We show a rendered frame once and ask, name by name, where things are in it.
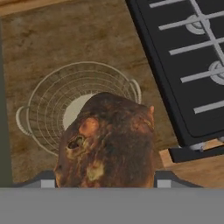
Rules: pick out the brown crusty bread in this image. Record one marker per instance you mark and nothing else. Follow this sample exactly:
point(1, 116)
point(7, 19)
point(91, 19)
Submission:
point(108, 143)

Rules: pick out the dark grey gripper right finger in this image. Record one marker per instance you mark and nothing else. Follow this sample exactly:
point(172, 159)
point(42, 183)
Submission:
point(166, 180)

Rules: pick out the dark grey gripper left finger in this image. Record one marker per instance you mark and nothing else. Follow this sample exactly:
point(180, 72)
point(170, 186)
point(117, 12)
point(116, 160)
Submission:
point(46, 181)

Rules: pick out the black hob with grey grates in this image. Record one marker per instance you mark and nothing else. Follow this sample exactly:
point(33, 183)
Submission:
point(186, 70)

